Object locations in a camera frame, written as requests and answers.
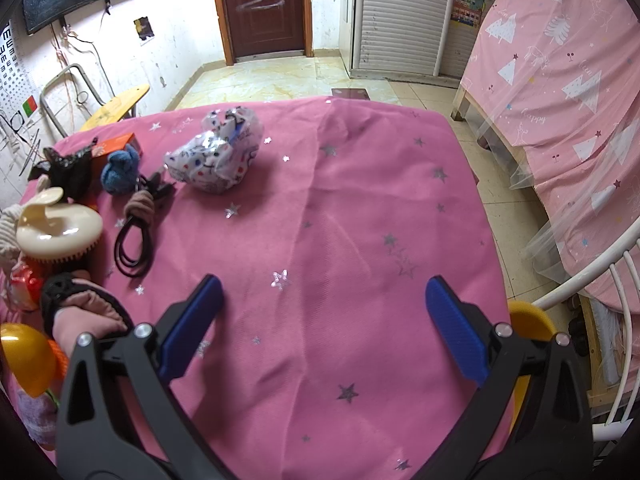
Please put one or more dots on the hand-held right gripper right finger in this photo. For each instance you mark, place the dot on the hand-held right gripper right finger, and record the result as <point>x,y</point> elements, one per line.
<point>455,325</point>

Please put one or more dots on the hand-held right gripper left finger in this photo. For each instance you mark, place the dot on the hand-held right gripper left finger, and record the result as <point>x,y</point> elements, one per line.
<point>192,325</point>

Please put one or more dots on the cream scalp brush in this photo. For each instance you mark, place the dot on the cream scalp brush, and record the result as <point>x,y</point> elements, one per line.
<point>55,230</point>

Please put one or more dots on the yellow plastic basin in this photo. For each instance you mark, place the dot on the yellow plastic basin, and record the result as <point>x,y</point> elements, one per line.
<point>532,325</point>

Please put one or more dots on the brown scrunchie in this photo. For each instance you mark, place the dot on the brown scrunchie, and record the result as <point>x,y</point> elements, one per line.
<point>142,206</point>

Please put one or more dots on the orange mesh piece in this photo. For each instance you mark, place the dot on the orange mesh piece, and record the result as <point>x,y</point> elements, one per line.
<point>59,357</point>

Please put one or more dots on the pink star tablecloth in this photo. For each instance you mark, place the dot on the pink star tablecloth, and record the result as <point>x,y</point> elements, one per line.
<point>325,260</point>

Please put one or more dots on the white dotted plastic bag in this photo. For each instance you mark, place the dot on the white dotted plastic bag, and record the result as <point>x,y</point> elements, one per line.
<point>215,155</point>

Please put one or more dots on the red plastic wrapper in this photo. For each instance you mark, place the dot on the red plastic wrapper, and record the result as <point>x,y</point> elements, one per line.
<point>25,285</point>

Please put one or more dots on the blue plush toy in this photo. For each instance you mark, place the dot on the blue plush toy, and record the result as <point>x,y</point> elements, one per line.
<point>120,167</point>

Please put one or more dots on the purple knitted cloth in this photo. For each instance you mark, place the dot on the purple knitted cloth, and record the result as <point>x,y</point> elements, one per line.
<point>35,415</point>

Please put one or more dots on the long orange box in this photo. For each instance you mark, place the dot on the long orange box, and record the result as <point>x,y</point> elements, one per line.
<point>120,142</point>

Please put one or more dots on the beige knitted sock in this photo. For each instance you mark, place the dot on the beige knitted sock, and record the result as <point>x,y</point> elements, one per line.
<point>10,230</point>

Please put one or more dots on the yellow seat folding chair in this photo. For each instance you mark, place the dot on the yellow seat folding chair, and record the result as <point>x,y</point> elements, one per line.
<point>115,105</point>

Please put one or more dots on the pink tree print curtain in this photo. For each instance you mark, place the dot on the pink tree print curtain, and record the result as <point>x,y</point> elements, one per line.
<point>560,110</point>

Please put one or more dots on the dark red floor scale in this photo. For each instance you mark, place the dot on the dark red floor scale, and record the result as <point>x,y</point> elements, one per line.
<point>350,94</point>

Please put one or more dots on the red green flag sticker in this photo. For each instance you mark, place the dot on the red green flag sticker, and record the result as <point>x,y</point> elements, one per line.
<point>31,107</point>

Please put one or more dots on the white eye chart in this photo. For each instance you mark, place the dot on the white eye chart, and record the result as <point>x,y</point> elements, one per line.
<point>12,70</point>

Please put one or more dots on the white louvered wardrobe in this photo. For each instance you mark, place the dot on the white louvered wardrobe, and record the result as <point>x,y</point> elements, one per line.
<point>400,15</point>

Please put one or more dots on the dark brown door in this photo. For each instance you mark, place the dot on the dark brown door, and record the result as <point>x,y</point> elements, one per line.
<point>262,5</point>

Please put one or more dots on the white metal tube frame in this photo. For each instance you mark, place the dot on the white metal tube frame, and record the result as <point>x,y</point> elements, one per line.
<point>600,270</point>

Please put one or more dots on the wooden bed frame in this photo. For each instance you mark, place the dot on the wooden bed frame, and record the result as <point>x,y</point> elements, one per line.
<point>467,105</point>

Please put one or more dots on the dark wall picture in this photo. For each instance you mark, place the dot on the dark wall picture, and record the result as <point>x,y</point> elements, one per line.
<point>143,29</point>

